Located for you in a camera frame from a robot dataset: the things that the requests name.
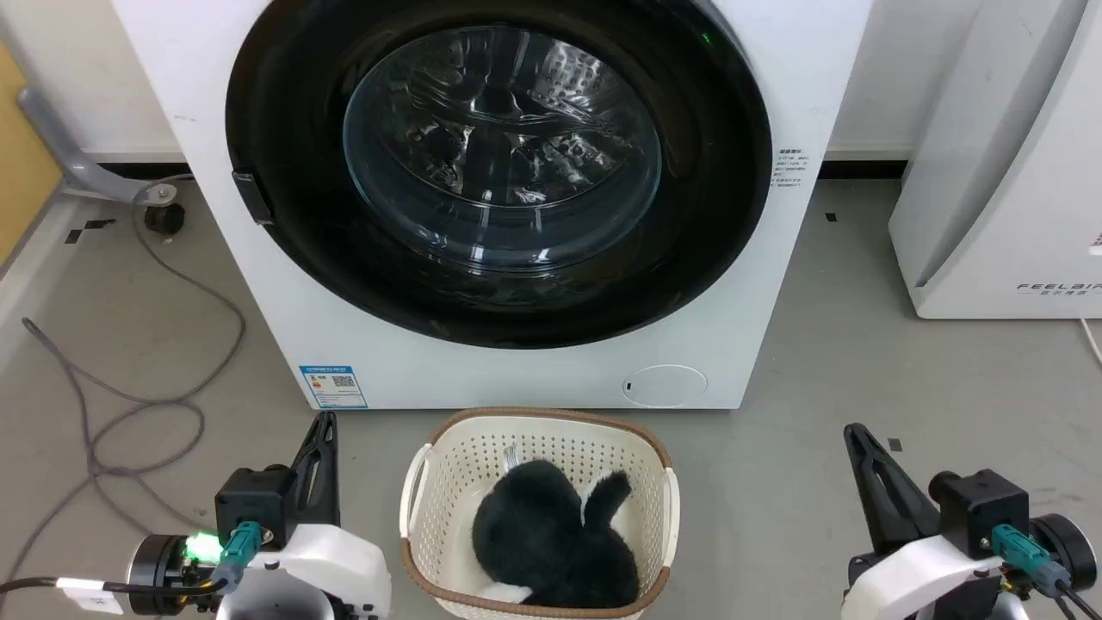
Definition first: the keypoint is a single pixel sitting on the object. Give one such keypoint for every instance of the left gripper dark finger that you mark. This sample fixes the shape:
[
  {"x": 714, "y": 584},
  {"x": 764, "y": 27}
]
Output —
[
  {"x": 303, "y": 486},
  {"x": 328, "y": 474}
]

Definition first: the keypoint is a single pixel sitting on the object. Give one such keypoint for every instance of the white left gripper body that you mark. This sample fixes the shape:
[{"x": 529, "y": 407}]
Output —
[{"x": 336, "y": 560}]

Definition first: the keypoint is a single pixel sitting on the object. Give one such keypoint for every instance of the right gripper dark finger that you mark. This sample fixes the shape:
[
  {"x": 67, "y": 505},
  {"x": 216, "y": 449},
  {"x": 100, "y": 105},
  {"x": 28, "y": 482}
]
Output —
[
  {"x": 904, "y": 499},
  {"x": 874, "y": 508}
]

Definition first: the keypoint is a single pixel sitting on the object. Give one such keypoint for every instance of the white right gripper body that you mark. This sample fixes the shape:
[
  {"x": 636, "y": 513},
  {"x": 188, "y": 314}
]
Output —
[{"x": 913, "y": 577}]

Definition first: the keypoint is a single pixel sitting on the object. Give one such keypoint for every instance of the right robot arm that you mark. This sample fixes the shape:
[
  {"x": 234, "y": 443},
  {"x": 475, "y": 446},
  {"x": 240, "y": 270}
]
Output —
[{"x": 1067, "y": 551}]

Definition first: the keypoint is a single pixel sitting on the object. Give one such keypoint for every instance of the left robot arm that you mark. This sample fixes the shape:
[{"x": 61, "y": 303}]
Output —
[{"x": 164, "y": 564}]

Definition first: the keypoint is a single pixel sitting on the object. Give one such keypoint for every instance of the white front-load washing machine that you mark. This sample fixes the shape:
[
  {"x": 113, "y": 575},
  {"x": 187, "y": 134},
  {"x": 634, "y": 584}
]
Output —
[{"x": 275, "y": 327}]

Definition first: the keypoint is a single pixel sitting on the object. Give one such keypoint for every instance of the black round washer door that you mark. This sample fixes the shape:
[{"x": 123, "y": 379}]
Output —
[{"x": 499, "y": 172}]

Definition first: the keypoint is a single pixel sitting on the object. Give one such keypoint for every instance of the blue energy label sticker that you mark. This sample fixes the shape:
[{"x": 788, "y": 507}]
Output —
[{"x": 333, "y": 386}]

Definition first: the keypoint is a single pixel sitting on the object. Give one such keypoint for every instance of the white laundry basket brown rim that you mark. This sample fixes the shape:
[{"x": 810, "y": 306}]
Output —
[{"x": 448, "y": 482}]

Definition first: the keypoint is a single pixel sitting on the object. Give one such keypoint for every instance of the black fuzzy garment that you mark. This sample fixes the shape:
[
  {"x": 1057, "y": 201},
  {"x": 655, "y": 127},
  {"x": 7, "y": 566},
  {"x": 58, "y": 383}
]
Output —
[{"x": 542, "y": 534}]

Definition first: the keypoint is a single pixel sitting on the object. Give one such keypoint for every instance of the black caster wheel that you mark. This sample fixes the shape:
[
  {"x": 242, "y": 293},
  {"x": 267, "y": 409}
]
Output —
[{"x": 164, "y": 218}]

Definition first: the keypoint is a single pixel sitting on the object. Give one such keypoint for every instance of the white air purifier appliance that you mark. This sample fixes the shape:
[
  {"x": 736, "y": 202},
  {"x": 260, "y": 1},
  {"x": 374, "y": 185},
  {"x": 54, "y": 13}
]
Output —
[{"x": 1007, "y": 189}]

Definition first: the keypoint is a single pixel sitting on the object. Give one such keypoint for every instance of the small text label sticker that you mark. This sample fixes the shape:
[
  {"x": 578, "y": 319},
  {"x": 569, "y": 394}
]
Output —
[{"x": 789, "y": 168}]

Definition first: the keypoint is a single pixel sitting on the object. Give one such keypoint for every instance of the grey metal stand leg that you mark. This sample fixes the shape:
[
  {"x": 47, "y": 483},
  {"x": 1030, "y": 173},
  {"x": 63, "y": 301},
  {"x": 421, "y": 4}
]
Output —
[{"x": 73, "y": 159}]

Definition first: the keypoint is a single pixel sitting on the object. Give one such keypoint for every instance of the wooden panel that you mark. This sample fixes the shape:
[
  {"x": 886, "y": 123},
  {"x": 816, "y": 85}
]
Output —
[{"x": 21, "y": 164}]

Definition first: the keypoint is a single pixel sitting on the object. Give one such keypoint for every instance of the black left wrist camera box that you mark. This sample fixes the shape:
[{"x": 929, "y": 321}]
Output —
[{"x": 252, "y": 508}]

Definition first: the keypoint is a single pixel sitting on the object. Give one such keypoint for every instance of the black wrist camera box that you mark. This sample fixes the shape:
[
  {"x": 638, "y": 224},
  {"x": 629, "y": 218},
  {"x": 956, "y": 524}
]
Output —
[
  {"x": 981, "y": 512},
  {"x": 252, "y": 508}
]

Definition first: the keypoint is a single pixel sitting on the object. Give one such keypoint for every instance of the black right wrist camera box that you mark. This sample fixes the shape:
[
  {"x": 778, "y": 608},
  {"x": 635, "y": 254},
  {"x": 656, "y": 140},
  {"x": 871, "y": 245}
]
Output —
[{"x": 981, "y": 512}]

